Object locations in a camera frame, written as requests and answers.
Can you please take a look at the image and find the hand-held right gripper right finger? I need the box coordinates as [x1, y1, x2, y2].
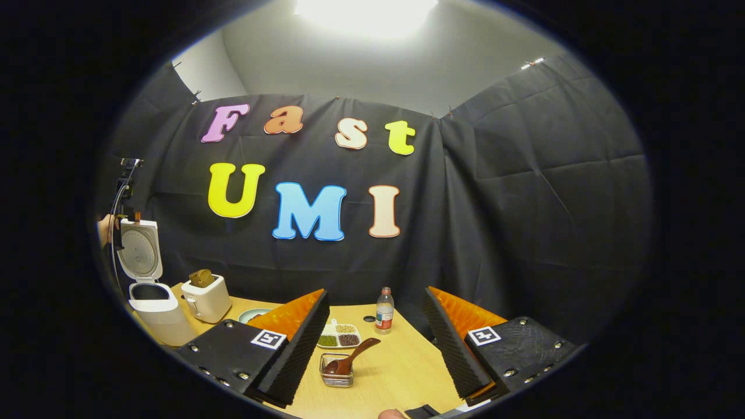
[422, 286, 577, 407]

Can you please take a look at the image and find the brown wooden spoon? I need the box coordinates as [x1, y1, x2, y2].
[324, 338, 382, 376]

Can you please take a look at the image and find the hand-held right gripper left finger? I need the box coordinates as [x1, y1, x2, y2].
[175, 289, 331, 408]

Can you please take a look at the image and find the ceiling light panel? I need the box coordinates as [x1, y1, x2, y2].
[294, 0, 440, 38]

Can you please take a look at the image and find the pale green plate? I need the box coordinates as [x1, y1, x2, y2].
[237, 308, 274, 325]

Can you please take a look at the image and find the white rice cooker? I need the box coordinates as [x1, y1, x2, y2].
[116, 219, 198, 347]

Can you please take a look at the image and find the clear water bottle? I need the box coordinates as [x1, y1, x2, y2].
[375, 286, 395, 335]

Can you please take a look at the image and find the white toaster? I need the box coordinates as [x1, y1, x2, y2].
[181, 274, 232, 324]

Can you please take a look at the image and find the white divided bean dish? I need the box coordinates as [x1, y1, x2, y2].
[316, 319, 363, 350]

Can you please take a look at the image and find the black backdrop cloth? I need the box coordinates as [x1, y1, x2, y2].
[93, 52, 655, 344]

